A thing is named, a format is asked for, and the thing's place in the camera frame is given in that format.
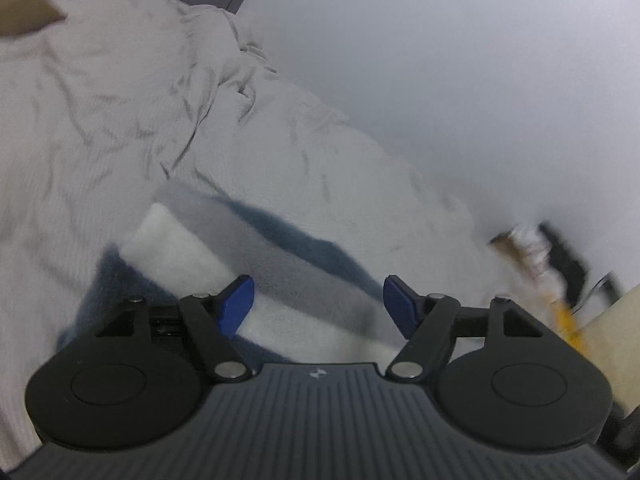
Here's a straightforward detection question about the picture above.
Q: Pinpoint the cream and blue striped sweater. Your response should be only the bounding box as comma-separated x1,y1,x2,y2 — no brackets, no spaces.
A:
61,181,404,365

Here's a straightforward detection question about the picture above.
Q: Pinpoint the white clothing pile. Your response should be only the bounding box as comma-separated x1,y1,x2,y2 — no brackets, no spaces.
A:
506,224,566,301

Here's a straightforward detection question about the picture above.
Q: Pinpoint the black clothing pile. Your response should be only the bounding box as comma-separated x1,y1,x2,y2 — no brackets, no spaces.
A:
538,221,588,308

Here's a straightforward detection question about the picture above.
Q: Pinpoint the yellow cloth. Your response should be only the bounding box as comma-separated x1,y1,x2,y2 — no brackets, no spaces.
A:
542,295,587,356

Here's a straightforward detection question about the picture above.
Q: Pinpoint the cream pillow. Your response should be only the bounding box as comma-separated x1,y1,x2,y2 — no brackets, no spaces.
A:
582,285,640,414

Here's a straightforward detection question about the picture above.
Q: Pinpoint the grey bed sheet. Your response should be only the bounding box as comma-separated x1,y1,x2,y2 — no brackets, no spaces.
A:
1,0,541,468

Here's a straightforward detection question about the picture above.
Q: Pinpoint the brown pillow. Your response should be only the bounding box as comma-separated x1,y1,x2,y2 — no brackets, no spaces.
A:
0,0,66,38

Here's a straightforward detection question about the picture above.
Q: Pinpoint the black cable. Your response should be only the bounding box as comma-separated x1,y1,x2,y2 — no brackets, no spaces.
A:
569,268,624,316

